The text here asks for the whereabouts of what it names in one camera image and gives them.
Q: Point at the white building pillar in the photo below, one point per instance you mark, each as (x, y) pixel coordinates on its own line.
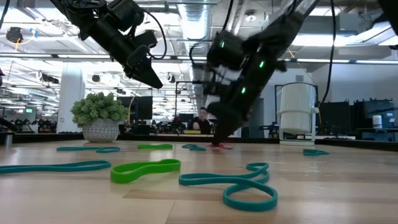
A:
(70, 99)

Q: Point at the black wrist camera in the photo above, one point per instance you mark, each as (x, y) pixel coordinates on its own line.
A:
(146, 39)
(225, 53)

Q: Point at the green exit sign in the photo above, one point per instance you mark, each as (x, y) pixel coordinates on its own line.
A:
(29, 110)

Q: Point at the green rubber band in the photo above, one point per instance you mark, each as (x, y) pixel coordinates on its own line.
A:
(155, 146)
(124, 177)

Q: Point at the dark equipment rack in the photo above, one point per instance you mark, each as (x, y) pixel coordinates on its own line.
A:
(373, 107)

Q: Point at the white jar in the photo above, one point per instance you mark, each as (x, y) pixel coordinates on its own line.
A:
(377, 122)

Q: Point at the white cylindrical canister on stand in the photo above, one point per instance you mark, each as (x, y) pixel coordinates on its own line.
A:
(297, 105)

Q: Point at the long ceiling light strip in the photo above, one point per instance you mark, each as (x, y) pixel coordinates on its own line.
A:
(84, 56)

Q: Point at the black monitor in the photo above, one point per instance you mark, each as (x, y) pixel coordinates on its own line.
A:
(143, 107)

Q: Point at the teal rubber band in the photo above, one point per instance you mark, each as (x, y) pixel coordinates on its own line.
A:
(248, 206)
(46, 168)
(107, 150)
(314, 152)
(197, 149)

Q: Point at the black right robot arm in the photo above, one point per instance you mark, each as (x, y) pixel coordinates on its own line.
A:
(280, 28)

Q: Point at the black aluminium table frame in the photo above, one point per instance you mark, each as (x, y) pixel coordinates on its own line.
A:
(46, 137)

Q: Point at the green plant in patterned pot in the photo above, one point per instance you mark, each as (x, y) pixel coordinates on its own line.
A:
(99, 130)

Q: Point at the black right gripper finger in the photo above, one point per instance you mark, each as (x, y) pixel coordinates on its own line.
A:
(227, 121)

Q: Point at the grey metal post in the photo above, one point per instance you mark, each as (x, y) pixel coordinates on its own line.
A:
(8, 140)

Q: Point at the person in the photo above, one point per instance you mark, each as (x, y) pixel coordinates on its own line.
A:
(202, 124)

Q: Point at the grey doorway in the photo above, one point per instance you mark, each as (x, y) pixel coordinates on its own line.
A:
(258, 121)

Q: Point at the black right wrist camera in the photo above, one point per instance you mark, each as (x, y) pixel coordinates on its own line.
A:
(225, 53)

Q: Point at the silver ribbed ventilation duct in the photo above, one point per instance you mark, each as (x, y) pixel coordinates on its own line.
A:
(194, 18)

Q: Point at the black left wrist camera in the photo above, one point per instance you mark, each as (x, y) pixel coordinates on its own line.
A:
(146, 39)

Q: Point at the black panel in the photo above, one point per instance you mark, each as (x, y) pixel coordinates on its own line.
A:
(335, 118)

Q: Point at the bright ceiling light panel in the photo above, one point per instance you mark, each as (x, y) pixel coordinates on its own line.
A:
(323, 40)

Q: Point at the red rubber band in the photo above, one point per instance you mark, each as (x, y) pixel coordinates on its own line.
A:
(225, 147)

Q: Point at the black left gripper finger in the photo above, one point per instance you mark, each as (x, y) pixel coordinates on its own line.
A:
(149, 77)

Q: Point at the background black robot arm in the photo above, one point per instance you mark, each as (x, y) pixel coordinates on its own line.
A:
(9, 125)

